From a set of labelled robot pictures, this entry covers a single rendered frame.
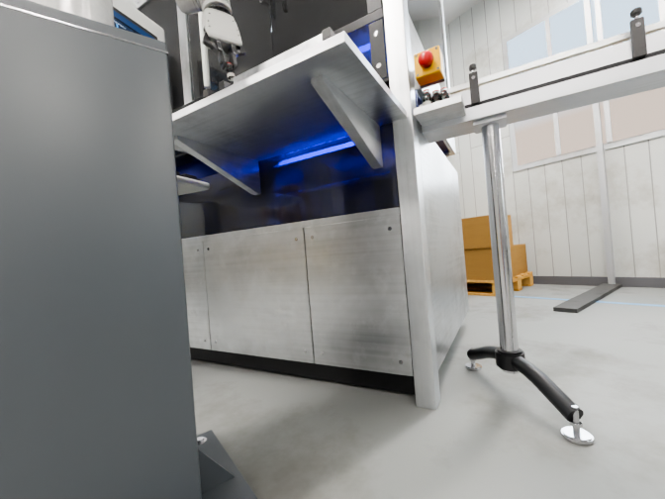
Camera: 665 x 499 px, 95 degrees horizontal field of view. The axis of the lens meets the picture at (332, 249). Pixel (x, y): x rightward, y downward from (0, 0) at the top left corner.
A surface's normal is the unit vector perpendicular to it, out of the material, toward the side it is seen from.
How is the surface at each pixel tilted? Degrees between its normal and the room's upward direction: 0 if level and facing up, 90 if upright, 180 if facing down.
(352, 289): 90
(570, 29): 90
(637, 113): 90
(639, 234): 90
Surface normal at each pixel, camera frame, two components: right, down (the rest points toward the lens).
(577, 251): -0.80, 0.06
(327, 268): -0.49, 0.04
